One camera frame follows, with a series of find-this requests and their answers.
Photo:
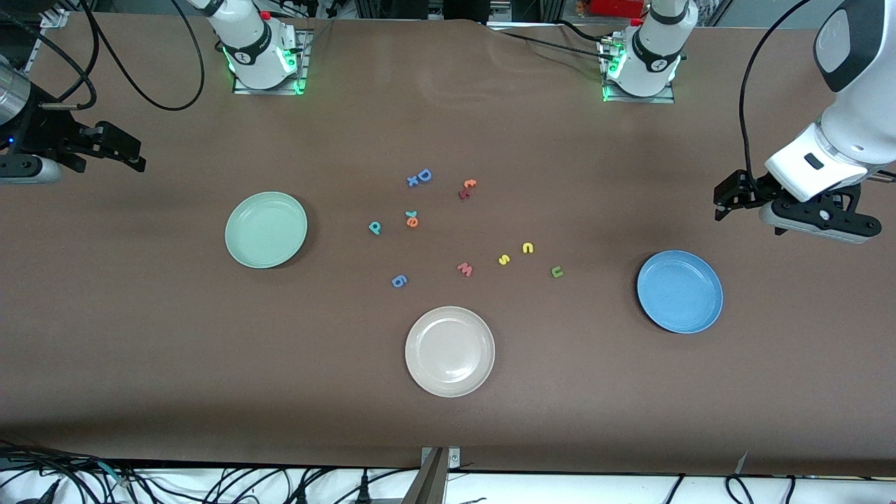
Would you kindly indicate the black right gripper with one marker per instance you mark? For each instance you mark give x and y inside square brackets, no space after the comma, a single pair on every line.
[43,134]

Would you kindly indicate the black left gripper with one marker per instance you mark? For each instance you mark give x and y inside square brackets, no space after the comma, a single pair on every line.
[752,189]

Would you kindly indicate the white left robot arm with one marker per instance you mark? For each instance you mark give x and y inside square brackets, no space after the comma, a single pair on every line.
[850,133]

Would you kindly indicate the blue plate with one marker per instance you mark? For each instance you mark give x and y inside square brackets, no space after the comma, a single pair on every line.
[680,292]

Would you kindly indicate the green plate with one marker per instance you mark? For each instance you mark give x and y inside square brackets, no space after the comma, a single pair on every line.
[266,229]

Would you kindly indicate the brown table mat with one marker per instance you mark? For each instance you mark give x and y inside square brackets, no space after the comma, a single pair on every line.
[140,350]

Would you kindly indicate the red box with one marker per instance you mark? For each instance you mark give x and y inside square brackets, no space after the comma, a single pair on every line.
[616,7]

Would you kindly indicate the white paper scrap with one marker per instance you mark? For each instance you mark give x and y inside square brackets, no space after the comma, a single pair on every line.
[742,463]

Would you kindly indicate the blue letter D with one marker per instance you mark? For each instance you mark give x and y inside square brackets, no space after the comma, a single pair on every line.
[424,175]

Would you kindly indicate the pink letter w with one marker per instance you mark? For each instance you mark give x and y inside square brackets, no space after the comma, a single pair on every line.
[465,269]

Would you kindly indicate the beige plate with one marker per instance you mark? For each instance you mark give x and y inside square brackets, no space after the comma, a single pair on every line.
[449,351]

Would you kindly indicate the black power plug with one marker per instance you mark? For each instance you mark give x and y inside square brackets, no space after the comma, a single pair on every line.
[363,490]

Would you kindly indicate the grey aluminium beam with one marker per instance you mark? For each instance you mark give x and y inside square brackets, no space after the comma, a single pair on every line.
[428,483]

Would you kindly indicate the aluminium frame rail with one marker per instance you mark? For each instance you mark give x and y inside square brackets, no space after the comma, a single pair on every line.
[56,17]

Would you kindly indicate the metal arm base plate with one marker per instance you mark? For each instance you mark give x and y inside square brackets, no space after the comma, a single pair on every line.
[266,91]
[651,100]

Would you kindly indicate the small metal bracket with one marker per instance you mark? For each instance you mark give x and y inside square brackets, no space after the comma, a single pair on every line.
[454,458]

